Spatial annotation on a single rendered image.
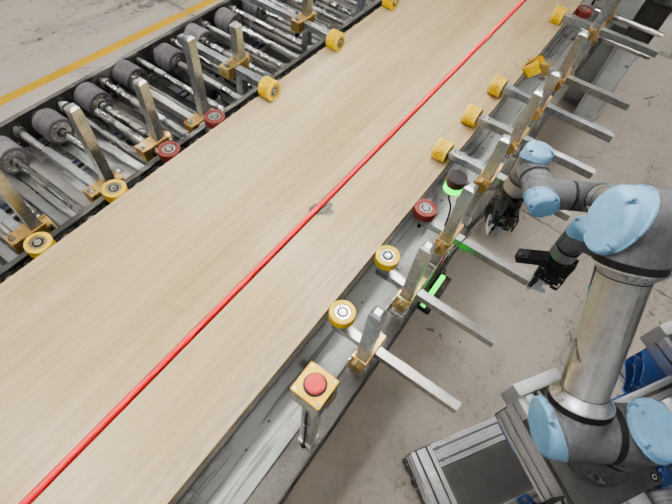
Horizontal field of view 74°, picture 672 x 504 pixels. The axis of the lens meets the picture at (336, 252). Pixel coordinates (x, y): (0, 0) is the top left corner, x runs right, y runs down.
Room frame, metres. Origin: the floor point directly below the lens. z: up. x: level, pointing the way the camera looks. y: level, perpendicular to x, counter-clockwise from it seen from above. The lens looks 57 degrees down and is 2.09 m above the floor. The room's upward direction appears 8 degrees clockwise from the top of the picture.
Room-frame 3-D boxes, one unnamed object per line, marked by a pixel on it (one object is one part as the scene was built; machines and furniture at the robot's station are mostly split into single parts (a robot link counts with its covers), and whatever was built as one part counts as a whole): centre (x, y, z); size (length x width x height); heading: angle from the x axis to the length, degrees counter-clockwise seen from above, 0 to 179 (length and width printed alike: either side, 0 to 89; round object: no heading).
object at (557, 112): (1.59, -0.80, 0.95); 0.50 x 0.04 x 0.04; 61
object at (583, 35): (1.80, -0.85, 0.93); 0.04 x 0.04 x 0.48; 61
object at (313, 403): (0.26, 0.00, 1.18); 0.07 x 0.07 x 0.08; 61
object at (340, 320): (0.58, -0.04, 0.85); 0.08 x 0.08 x 0.11
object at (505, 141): (1.15, -0.49, 0.91); 0.04 x 0.04 x 0.48; 61
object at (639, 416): (0.26, -0.63, 1.21); 0.13 x 0.12 x 0.14; 93
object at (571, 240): (0.81, -0.67, 1.12); 0.09 x 0.08 x 0.11; 67
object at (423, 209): (1.02, -0.29, 0.85); 0.08 x 0.08 x 0.11
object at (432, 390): (0.48, -0.22, 0.80); 0.44 x 0.03 x 0.04; 61
